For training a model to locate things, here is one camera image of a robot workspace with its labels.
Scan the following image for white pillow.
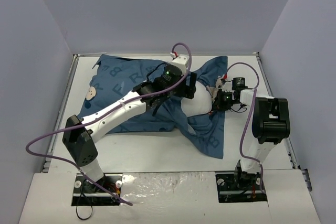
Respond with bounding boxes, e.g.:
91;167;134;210
181;81;212;118

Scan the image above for blue letter print pillowcase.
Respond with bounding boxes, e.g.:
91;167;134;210
78;55;227;159

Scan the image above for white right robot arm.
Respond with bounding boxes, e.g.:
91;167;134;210
213;77;290;189

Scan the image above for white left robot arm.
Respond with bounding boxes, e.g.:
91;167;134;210
62;65;197;191

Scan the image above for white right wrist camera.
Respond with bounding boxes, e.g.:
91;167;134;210
215;74;232;91

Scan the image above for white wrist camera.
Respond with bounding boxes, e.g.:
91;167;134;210
170;52;190;72
215;74;232;91

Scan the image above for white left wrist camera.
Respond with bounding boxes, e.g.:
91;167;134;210
170;52;190;72

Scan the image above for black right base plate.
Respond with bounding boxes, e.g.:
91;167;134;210
215;172;268;204

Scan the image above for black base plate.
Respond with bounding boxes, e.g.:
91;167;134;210
215;172;268;204
71;174;123;206

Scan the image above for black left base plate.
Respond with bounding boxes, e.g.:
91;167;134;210
71;174;123;206

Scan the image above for black thin wire loop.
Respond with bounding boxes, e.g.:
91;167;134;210
76;192;94;221

